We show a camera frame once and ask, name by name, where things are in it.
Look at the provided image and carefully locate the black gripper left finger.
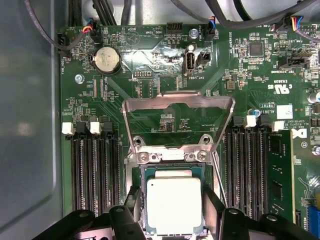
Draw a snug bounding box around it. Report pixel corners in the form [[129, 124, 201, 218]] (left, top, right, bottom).
[[32, 186, 148, 240]]

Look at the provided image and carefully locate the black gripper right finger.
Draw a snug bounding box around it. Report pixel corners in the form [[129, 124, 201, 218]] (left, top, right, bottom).
[[203, 188, 316, 240]]

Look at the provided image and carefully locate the silver CPU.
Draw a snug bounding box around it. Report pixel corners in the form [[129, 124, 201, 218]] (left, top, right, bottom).
[[141, 165, 208, 240]]

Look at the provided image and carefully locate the metal socket cover frame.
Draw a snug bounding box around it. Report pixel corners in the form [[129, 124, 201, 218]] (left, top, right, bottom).
[[121, 90, 236, 161]]

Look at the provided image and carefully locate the black RAM slot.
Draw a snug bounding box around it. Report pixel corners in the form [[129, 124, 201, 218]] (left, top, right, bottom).
[[223, 116, 245, 221], [61, 121, 82, 213], [101, 121, 122, 213], [234, 115, 257, 221], [89, 121, 106, 216], [76, 121, 93, 216], [249, 116, 270, 221]]

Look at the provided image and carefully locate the green RAM stick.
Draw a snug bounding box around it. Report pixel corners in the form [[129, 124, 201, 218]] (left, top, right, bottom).
[[267, 121, 297, 240]]

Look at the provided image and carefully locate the white board label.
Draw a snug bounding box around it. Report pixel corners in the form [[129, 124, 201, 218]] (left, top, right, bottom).
[[276, 104, 294, 120]]

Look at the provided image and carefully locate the grey open PC case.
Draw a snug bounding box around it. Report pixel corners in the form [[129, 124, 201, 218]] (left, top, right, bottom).
[[0, 0, 320, 240]]

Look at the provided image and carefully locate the green motherboard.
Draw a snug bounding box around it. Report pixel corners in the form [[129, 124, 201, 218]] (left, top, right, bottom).
[[59, 22, 320, 240]]

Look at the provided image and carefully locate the silver coin cell battery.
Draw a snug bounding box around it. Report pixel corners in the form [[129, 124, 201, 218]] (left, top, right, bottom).
[[90, 44, 123, 75]]

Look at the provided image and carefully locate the internal USB port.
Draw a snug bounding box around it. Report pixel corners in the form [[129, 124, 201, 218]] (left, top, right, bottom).
[[183, 48, 198, 76]]

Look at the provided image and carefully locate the metal wire locking lever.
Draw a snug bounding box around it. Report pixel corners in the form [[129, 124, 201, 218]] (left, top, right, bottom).
[[211, 151, 230, 210]]

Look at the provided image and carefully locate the thick grey cable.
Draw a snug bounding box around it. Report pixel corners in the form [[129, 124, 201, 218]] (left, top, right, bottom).
[[206, 0, 320, 30]]

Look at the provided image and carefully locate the grey sleeved fan cable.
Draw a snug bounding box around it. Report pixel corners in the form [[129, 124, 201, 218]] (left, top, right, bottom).
[[171, 0, 217, 42], [24, 0, 101, 51]]

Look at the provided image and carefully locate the black cable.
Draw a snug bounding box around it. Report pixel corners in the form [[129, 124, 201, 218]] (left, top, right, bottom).
[[91, 0, 116, 26]]

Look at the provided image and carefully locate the cable with coloured wires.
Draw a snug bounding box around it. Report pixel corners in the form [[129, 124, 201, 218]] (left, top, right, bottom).
[[282, 14, 320, 46]]

